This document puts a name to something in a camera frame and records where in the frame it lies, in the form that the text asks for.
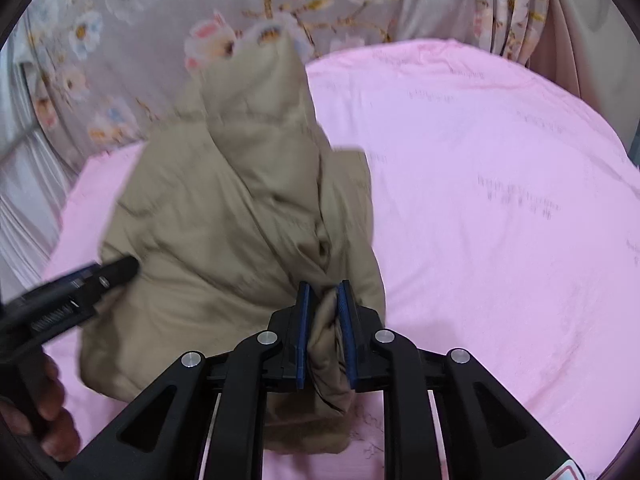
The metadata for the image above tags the khaki puffer jacket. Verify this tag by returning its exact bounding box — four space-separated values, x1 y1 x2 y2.
79 38 385 454

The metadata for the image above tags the person's left hand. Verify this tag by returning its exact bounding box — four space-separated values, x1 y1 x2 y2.
1 354 80 463

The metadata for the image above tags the silver satin curtain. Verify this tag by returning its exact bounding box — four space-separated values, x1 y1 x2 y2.
1 38 74 300

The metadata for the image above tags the pink bed sheet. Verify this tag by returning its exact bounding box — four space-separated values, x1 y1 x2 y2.
41 38 640 480

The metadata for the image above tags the grey floral quilt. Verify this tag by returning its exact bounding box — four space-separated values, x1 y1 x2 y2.
2 0 549 171

